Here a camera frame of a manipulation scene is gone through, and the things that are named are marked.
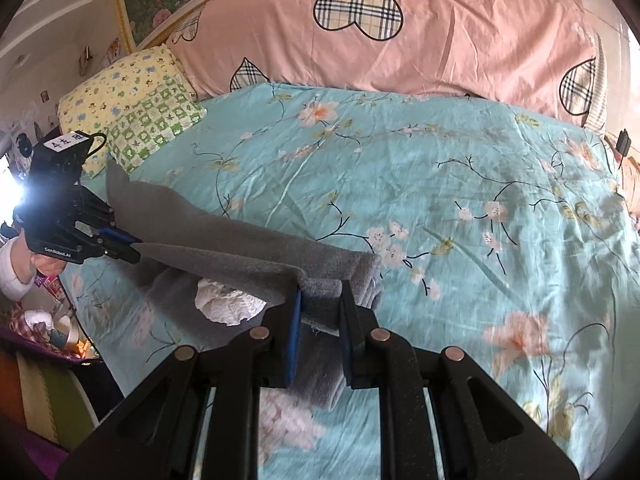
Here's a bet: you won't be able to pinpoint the grey fleece pants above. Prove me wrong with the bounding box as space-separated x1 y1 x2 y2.
106 162 381 411

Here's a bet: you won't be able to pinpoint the left hand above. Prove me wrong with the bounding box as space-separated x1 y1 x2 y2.
1 235 66 301

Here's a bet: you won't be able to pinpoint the yellow cartoon pillow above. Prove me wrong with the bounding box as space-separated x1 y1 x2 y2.
58 46 198 179

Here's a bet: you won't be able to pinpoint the green white checkered pillow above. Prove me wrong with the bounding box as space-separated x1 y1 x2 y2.
104 78 207 174

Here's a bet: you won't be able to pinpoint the white scrunchie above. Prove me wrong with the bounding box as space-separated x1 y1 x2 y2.
194 278 267 326

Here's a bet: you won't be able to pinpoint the teal floral bedsheet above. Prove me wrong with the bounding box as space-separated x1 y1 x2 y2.
132 84 639 478

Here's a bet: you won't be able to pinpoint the small black device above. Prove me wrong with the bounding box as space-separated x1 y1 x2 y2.
615 129 631 157

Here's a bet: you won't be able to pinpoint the pink heart-pattern duvet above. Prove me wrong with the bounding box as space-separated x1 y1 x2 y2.
167 0 606 130

